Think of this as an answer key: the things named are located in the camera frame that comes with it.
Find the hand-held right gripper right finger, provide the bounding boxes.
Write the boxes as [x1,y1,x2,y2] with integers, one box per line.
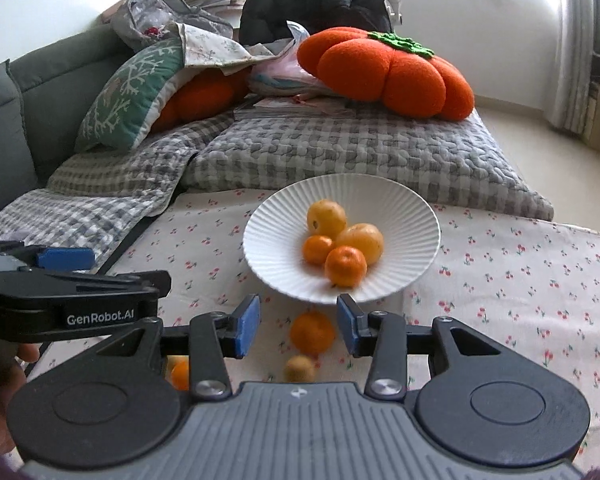
[336,294,511,402]

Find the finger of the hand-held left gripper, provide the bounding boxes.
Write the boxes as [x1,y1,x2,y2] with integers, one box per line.
[0,270,172,308]
[22,246,96,270]

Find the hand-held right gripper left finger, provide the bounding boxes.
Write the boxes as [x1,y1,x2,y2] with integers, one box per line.
[94,294,262,402]

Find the orange mandarin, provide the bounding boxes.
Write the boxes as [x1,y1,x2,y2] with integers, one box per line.
[302,234,335,266]
[170,358,191,392]
[289,310,337,356]
[324,245,368,289]

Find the brown longan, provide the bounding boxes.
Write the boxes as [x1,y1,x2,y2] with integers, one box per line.
[284,354,316,383]

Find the white ribbed plate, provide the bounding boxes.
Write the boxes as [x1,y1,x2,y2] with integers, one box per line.
[243,175,441,305]

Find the grey checked blanket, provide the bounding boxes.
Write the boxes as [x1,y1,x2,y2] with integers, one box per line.
[0,135,201,273]

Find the yellow apricot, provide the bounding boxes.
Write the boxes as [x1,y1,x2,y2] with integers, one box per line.
[307,199,348,239]
[335,223,385,266]

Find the grey sofa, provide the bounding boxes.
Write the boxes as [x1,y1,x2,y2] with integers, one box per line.
[0,22,136,226]

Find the cherry print tablecloth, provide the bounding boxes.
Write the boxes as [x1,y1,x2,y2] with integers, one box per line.
[5,187,600,476]

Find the grey checked quilt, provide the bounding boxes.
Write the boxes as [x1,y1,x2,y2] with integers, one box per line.
[179,107,555,221]

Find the green patterned cushion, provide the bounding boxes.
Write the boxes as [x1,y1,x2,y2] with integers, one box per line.
[74,39,187,154]

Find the orange plush cushion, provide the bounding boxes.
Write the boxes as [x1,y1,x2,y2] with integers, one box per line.
[152,66,252,133]

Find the stack of magazines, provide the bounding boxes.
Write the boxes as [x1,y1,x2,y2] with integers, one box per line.
[232,94,358,122]

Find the floral white cloth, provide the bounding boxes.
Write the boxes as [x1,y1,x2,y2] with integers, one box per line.
[172,22,255,70]

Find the pink plastic bag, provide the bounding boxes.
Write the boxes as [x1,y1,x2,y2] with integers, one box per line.
[246,50,342,100]

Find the orange pumpkin cushion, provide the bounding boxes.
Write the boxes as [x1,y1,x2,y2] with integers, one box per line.
[297,26,476,122]

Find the grey floral cloth bundle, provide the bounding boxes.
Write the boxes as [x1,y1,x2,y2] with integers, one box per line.
[109,0,235,52]

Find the black down jacket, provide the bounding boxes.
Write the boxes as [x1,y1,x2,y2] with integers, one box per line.
[239,0,394,47]

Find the white curtain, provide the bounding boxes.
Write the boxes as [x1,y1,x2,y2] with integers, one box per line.
[544,0,600,136]

